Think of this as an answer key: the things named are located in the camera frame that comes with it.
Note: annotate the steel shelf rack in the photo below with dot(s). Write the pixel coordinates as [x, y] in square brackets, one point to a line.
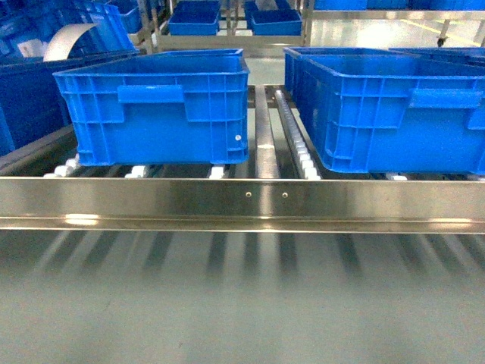
[286, 190]

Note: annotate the blue storage bin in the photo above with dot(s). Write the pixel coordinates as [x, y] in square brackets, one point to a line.
[376, 111]
[31, 104]
[179, 107]

